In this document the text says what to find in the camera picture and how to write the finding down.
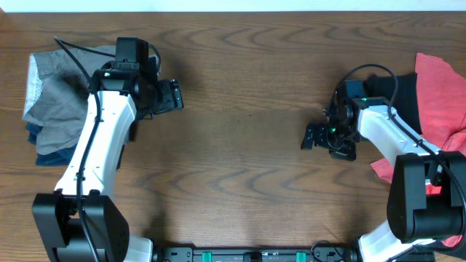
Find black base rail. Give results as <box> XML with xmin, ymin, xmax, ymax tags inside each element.
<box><xmin>151</xmin><ymin>241</ymin><xmax>362</xmax><ymax>262</ymax></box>

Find folded navy blue shorts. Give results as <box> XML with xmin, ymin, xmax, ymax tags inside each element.
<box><xmin>25</xmin><ymin>119</ymin><xmax>85</xmax><ymax>167</ymax></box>

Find red shorts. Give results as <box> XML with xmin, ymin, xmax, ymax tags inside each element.
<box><xmin>370</xmin><ymin>52</ymin><xmax>466</xmax><ymax>248</ymax></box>

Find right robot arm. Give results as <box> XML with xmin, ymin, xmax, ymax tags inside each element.
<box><xmin>301</xmin><ymin>98</ymin><xmax>465</xmax><ymax>261</ymax></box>

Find grey shorts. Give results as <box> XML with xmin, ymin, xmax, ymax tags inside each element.
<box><xmin>21</xmin><ymin>44</ymin><xmax>121</xmax><ymax>156</ymax></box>

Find black garment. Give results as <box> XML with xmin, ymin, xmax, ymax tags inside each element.
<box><xmin>362</xmin><ymin>72</ymin><xmax>466</xmax><ymax>260</ymax></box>

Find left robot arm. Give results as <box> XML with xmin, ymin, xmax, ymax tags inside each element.
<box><xmin>32</xmin><ymin>69</ymin><xmax>183</xmax><ymax>261</ymax></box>

